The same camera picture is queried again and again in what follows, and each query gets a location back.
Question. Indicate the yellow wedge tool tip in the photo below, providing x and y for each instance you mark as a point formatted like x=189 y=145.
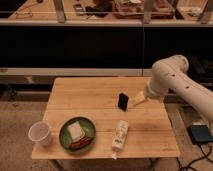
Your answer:
x=139 y=98

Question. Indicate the black eraser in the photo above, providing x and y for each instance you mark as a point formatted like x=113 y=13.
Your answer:
x=123 y=101

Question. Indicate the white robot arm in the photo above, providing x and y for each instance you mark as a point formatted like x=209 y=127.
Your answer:
x=171 y=73

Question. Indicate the wooden table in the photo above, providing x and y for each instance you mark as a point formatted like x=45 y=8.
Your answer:
x=150 y=133

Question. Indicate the white squeeze bottle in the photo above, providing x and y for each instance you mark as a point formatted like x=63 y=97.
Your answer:
x=119 y=138

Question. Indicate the blue box on floor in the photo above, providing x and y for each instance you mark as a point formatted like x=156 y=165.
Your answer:
x=199 y=134

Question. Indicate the bacon strips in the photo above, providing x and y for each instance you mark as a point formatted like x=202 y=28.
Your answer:
x=81 y=143

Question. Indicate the white bread slice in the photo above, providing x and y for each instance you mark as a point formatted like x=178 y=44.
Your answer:
x=76 y=131

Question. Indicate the green plate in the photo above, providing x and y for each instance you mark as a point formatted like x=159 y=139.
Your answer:
x=65 y=138

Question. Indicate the tray with food items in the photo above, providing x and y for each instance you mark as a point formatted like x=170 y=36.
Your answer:
x=134 y=9

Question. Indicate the white paper cup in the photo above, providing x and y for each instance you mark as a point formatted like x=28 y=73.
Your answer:
x=40 y=133

